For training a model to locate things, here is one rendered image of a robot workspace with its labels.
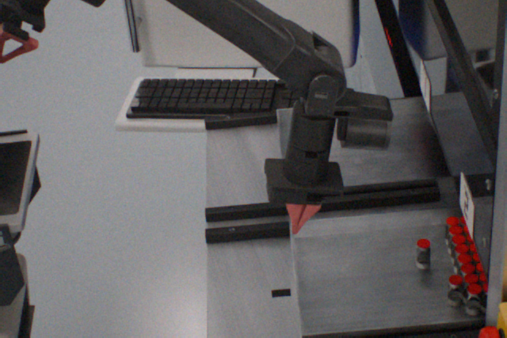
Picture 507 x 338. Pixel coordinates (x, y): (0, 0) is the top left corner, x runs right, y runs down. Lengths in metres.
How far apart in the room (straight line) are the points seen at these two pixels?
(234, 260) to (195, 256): 1.37
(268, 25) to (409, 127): 0.76
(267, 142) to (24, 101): 2.11
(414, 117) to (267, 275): 0.51
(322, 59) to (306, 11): 0.98
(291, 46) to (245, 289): 0.51
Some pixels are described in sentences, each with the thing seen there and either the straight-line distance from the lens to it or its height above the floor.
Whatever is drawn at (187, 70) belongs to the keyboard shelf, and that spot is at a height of 0.80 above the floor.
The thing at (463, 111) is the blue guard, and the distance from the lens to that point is 1.48.
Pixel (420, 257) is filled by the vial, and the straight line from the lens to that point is 1.60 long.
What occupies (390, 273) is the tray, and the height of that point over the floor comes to 0.88.
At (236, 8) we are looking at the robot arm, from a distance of 1.20.
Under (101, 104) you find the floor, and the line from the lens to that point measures 3.80.
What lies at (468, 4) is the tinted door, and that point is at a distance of 1.44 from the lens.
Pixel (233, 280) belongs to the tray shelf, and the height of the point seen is 0.88.
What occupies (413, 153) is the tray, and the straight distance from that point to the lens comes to 1.86.
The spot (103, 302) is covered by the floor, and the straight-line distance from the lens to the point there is 2.93.
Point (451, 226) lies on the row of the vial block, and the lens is 1.62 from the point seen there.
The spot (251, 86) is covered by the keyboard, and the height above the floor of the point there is 0.83.
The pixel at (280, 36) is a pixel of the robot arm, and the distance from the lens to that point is 1.22.
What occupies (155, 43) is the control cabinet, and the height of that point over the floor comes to 0.87.
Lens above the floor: 1.96
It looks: 35 degrees down
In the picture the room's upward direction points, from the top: 6 degrees counter-clockwise
